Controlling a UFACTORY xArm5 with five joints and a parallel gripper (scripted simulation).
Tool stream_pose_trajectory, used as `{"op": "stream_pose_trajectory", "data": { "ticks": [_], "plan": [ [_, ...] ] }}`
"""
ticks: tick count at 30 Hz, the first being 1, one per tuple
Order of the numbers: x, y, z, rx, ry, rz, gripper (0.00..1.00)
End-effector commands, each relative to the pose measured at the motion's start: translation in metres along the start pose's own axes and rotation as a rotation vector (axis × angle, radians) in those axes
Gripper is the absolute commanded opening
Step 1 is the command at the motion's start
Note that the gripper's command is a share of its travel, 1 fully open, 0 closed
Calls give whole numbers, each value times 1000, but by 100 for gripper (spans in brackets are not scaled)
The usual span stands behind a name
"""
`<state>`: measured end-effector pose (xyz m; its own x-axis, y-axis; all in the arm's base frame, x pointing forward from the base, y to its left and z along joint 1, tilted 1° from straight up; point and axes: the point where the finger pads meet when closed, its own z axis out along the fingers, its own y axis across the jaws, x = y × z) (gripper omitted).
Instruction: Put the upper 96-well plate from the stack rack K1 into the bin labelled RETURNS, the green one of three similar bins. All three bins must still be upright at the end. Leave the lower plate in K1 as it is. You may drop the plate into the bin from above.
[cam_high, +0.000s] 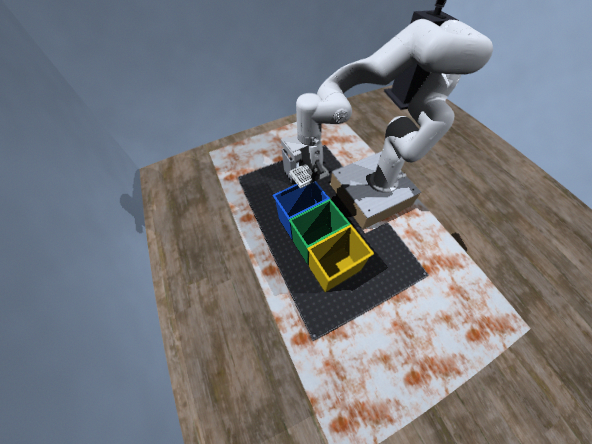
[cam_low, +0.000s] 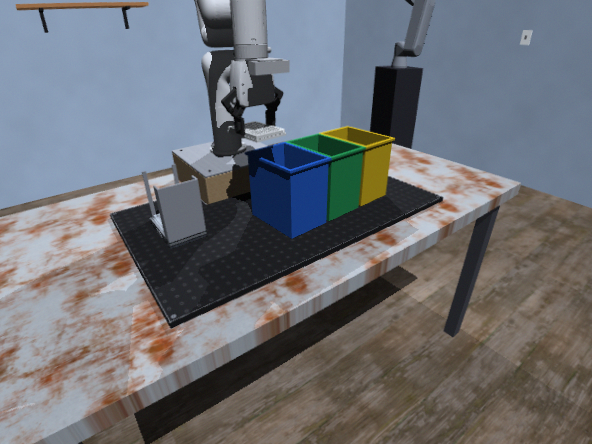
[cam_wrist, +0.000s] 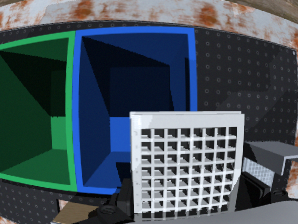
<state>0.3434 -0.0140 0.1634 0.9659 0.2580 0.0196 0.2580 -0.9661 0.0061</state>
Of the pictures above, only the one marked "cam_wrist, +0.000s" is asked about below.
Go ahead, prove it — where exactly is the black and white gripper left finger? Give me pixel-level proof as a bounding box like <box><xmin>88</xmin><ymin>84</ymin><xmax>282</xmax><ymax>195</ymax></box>
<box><xmin>73</xmin><ymin>178</ymin><xmax>135</xmax><ymax>224</ymax></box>

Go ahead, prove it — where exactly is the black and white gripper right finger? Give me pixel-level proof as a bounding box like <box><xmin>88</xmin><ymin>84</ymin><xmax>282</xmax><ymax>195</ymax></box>
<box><xmin>235</xmin><ymin>171</ymin><xmax>298</xmax><ymax>211</ymax></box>

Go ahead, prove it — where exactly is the green bin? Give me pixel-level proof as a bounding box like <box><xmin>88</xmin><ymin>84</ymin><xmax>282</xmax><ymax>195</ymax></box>
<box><xmin>0</xmin><ymin>31</ymin><xmax>78</xmax><ymax>192</ymax></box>

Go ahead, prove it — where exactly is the blue open bin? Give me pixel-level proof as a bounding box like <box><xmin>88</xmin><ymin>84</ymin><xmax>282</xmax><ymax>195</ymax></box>
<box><xmin>72</xmin><ymin>26</ymin><xmax>197</xmax><ymax>195</ymax></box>

